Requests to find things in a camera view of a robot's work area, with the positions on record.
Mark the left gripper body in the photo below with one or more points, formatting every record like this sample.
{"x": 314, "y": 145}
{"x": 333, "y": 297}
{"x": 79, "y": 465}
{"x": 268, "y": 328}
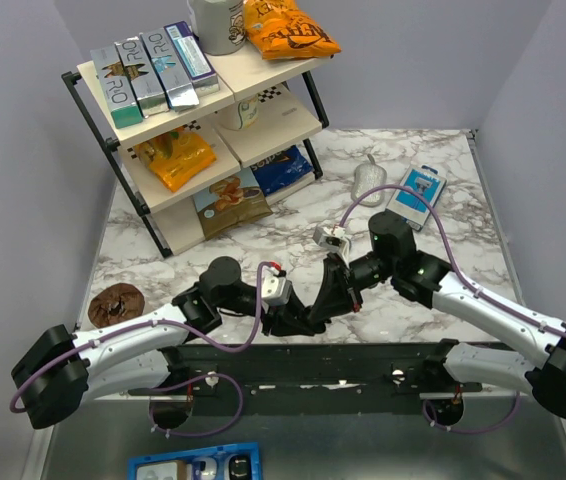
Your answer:
{"x": 265, "y": 309}

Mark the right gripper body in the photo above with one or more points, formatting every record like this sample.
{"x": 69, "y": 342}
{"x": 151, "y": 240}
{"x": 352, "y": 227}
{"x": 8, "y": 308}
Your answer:
{"x": 364, "y": 273}

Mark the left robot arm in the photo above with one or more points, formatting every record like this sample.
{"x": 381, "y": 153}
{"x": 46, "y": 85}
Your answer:
{"x": 63, "y": 370}

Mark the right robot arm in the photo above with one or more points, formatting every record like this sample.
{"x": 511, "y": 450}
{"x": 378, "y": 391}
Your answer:
{"x": 534, "y": 359}

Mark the blue razor package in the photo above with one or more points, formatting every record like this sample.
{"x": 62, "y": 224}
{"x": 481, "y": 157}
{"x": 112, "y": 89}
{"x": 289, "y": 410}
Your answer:
{"x": 419, "y": 183}

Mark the brown snack bag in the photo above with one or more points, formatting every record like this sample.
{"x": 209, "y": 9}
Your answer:
{"x": 231, "y": 202}

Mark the blue chips bag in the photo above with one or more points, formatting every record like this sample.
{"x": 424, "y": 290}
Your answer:
{"x": 280, "y": 170}

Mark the blue tray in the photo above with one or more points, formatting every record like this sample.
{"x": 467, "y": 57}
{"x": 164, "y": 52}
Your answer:
{"x": 230, "y": 461}

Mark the three tier shelf rack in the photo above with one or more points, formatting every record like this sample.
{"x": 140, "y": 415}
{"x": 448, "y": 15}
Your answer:
{"x": 261, "y": 107}

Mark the orange snack bag middle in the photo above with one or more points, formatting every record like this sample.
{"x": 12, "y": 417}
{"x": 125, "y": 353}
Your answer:
{"x": 175, "y": 157}

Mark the white cup middle shelf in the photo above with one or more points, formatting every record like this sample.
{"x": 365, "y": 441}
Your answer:
{"x": 240, "y": 115}

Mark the silver blue toothpaste box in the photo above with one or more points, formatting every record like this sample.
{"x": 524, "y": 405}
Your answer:
{"x": 174, "y": 78}

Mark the orange chips bag top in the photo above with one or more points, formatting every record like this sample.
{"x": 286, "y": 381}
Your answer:
{"x": 281, "y": 30}

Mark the purple white box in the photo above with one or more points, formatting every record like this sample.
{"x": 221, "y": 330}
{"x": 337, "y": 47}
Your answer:
{"x": 201, "y": 73}

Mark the silver brown toothpaste box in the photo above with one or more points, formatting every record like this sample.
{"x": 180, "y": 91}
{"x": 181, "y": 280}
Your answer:
{"x": 145, "y": 83}

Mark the teal silver toothpaste box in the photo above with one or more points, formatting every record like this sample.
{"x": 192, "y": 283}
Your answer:
{"x": 116, "y": 87}

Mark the grey printed mug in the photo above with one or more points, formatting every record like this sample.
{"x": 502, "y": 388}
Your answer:
{"x": 218, "y": 24}

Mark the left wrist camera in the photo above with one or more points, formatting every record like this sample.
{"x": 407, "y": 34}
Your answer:
{"x": 276, "y": 291}

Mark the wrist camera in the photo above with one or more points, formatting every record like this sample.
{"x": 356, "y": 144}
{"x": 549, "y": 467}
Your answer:
{"x": 336, "y": 242}
{"x": 276, "y": 291}

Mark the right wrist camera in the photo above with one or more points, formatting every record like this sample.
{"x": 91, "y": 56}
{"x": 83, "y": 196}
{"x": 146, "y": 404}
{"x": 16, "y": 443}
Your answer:
{"x": 336, "y": 242}

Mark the black mounting rail base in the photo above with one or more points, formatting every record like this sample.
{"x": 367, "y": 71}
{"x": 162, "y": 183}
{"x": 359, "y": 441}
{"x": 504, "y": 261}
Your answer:
{"x": 312, "y": 379}

